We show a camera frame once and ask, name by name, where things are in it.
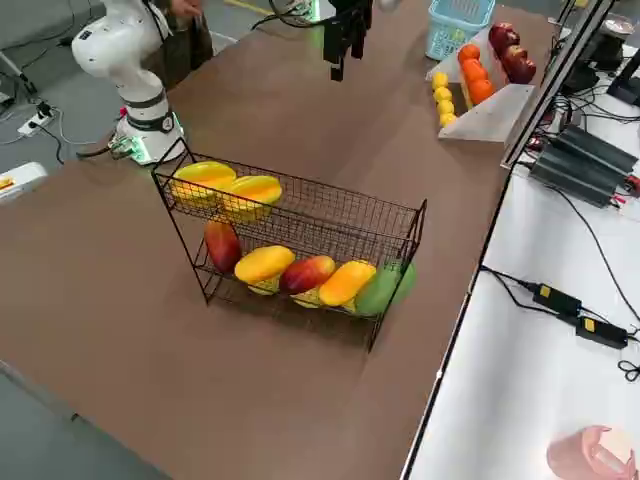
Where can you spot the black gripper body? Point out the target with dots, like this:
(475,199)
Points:
(352,11)

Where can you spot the red yellow mango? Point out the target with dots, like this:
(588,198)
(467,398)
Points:
(306,274)

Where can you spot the person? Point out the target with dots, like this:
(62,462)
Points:
(195,50)

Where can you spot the white emergency stop box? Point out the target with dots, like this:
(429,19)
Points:
(25,175)

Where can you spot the yellow lemon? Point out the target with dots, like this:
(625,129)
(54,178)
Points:
(440,80)
(442,94)
(447,119)
(445,106)

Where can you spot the white power strip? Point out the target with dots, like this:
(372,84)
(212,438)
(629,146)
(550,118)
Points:
(36,121)

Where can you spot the green mango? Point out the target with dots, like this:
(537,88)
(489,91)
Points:
(385,290)

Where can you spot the dark red mango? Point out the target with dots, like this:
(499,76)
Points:
(222,246)

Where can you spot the orange fruit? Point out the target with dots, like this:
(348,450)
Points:
(469,52)
(481,90)
(474,71)

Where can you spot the yellow ridged fruit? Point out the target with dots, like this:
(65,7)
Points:
(205,182)
(252,196)

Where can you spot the yellow green apple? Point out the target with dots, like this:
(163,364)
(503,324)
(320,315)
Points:
(458,36)

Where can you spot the clear acrylic fruit shelf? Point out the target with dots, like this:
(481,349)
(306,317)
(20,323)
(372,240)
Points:
(492,117)

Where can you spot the light blue plastic basket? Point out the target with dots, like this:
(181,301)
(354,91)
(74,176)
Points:
(440,12)

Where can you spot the black finned power supply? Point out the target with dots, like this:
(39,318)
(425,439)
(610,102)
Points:
(570,177)
(597,150)

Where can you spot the aluminium frame post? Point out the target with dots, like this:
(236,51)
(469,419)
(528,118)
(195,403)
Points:
(552,85)

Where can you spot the orange yellow mango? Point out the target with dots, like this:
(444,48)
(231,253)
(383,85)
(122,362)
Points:
(346,282)

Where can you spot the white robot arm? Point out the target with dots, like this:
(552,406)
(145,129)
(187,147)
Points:
(125,45)
(305,7)

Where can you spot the pink plastic cup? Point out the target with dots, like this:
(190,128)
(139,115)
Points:
(575,455)

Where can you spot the dark red apple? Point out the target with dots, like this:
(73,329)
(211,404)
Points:
(515,54)

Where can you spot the black device with disc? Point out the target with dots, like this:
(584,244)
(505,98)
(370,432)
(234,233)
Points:
(600,55)

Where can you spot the black power adapter yellow label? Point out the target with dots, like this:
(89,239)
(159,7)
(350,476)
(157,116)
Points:
(600,332)
(557,299)

